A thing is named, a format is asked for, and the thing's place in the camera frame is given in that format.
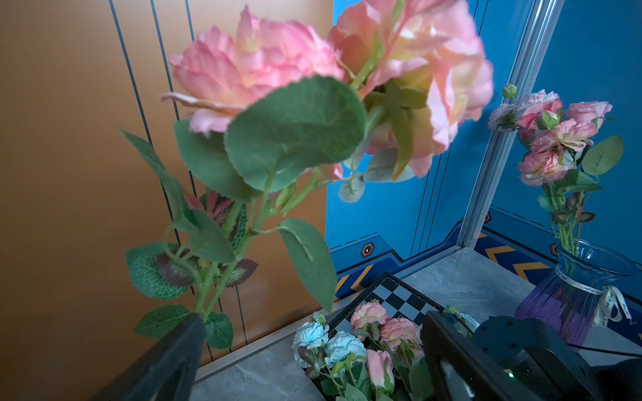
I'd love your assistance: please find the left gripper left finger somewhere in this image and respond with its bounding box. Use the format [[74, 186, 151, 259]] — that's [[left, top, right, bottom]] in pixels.
[[92, 314, 205, 400]]

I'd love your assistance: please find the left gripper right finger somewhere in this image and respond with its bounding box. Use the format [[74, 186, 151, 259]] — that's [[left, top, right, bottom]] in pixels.
[[421, 312, 538, 400]]

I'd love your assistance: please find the bunch of pink flowers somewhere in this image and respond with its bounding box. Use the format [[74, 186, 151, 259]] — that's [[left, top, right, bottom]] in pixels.
[[292, 299, 435, 400]]

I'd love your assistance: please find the pink double bloom stem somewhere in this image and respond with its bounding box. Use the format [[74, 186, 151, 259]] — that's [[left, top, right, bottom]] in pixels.
[[518, 120, 600, 256]]

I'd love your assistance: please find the pale pink carnation stem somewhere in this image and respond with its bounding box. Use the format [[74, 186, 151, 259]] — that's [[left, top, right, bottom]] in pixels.
[[488, 90, 563, 132]]

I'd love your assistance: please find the large peach bloom stem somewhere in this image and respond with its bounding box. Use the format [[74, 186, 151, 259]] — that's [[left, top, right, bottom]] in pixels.
[[125, 1, 493, 349]]

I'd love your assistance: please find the pink rose stem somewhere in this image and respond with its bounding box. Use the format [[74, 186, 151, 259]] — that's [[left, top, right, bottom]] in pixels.
[[516, 97, 563, 142], [558, 102, 625, 255]]

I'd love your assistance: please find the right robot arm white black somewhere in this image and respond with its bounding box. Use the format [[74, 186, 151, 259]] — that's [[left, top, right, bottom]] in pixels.
[[472, 317, 641, 400]]

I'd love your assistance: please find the blue purple glass vase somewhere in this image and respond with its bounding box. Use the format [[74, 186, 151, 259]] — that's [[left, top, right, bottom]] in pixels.
[[515, 241, 636, 346]]

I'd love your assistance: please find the black white chessboard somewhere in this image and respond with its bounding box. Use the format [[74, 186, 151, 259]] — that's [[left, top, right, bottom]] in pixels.
[[328, 273, 444, 337]]

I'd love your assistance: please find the right aluminium corner post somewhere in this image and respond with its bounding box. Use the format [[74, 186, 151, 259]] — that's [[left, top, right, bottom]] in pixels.
[[457, 0, 565, 249]]

